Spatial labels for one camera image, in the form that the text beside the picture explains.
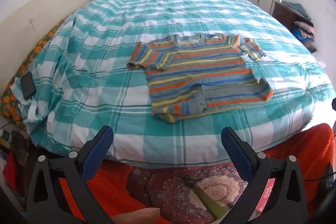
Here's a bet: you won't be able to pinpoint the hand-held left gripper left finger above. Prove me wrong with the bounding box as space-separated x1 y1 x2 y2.
26 125 114 224

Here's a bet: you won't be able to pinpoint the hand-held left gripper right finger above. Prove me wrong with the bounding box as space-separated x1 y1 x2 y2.
218 126 307 224

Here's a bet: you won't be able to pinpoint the striped knit sweater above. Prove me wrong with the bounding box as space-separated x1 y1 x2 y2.
127 33 273 124

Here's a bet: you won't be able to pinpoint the pile of colourful clothes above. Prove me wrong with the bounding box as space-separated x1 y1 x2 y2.
292 20 316 43

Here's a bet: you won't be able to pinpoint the grey folded clothes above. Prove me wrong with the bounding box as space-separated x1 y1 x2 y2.
282 1 312 20

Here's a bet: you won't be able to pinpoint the person's left hand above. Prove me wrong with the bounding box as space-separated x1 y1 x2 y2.
110 208 161 224

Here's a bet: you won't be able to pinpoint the green rolled mat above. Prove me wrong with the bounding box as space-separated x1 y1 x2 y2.
192 185 229 221

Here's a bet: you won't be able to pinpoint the patterned floor rug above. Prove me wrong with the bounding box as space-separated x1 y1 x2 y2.
128 163 250 224

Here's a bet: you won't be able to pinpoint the orange fuzzy blanket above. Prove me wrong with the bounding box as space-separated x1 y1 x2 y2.
56 123 336 224

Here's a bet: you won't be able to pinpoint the red cloth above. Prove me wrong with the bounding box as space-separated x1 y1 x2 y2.
3 153 19 189

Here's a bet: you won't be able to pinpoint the teal plaid bed cover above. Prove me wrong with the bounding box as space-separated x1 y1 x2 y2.
13 0 336 169

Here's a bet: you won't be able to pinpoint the black phone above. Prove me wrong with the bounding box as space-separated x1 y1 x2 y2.
21 72 36 99

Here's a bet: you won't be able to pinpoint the dark wooden cabinet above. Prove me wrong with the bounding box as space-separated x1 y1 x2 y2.
272 1 298 28

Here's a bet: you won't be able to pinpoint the cream padded headboard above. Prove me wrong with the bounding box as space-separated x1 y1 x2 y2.
0 0 103 62

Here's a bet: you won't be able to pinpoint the black cable on rug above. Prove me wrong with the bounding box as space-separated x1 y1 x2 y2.
145 164 229 214

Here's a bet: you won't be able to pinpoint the black charging cable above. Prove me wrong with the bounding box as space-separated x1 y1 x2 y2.
0 97 36 130

